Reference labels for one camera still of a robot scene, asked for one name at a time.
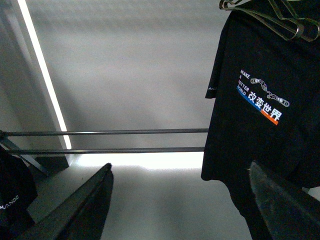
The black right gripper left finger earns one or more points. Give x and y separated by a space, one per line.
82 215

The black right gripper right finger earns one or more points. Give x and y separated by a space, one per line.
288 212

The black printed t-shirt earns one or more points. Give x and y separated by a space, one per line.
267 108

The metal wire hanger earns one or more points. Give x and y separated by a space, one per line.
282 17

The grey clothes drying rack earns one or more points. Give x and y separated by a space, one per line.
46 150

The black shirt at left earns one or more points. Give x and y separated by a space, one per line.
17 191

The white light strip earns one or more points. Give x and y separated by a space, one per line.
42 64

